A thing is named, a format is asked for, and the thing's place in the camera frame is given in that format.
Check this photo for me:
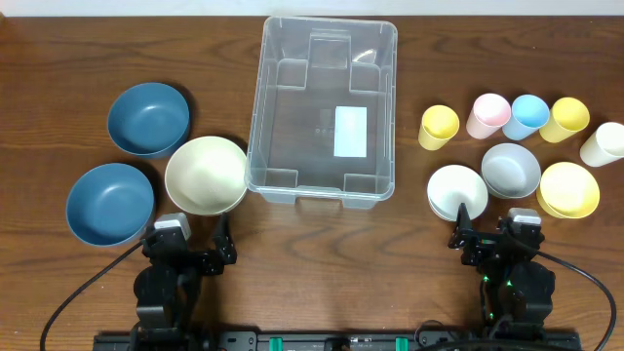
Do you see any white bowl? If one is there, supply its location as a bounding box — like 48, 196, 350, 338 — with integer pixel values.
426, 165, 488, 221

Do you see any beige bowl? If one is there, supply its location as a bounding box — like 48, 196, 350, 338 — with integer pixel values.
165, 136, 247, 215

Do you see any dark blue bowl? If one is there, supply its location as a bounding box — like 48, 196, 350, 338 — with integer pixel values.
106, 82, 191, 158
65, 163, 155, 247

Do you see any yellow bowl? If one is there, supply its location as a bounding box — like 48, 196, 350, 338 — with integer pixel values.
536, 162, 601, 219

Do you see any clear plastic storage container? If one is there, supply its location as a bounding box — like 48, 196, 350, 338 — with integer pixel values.
246, 17, 398, 210

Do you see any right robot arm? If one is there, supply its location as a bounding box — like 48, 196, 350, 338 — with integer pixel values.
448, 203, 556, 341

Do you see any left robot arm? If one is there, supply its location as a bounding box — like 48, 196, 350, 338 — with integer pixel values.
134, 213, 237, 342

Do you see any grey bowl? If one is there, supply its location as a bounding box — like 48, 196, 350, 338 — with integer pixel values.
481, 143, 542, 199

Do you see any yellow cup left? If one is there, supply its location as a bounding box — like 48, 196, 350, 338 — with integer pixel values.
418, 105, 460, 151

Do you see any yellow cup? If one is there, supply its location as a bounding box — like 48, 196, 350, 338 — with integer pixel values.
539, 97, 590, 143
418, 105, 460, 151

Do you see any pink cup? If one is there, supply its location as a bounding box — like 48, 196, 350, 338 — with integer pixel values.
466, 93, 511, 139

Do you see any light blue cup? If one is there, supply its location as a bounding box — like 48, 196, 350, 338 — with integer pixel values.
502, 95, 550, 140

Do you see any cream white cup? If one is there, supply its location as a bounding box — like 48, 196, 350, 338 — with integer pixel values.
579, 122, 623, 168

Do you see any yellow cup right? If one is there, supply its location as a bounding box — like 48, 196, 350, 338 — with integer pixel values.
539, 97, 590, 143

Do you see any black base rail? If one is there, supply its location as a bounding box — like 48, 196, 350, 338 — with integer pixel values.
93, 330, 581, 351

